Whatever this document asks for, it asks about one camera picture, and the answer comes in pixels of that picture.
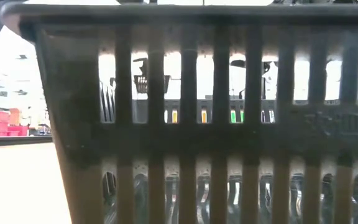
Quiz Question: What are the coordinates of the black slotted plastic basket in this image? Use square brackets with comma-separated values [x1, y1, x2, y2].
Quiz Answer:
[0, 2, 358, 224]
[134, 74, 171, 94]

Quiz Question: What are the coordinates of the small red storage bin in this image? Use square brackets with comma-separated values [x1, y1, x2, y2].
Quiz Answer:
[7, 125, 29, 137]

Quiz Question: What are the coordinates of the orange box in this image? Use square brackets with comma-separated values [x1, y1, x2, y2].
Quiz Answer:
[9, 108, 21, 126]

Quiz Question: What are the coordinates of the black table edge rail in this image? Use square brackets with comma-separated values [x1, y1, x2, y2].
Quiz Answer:
[0, 136, 53, 147]

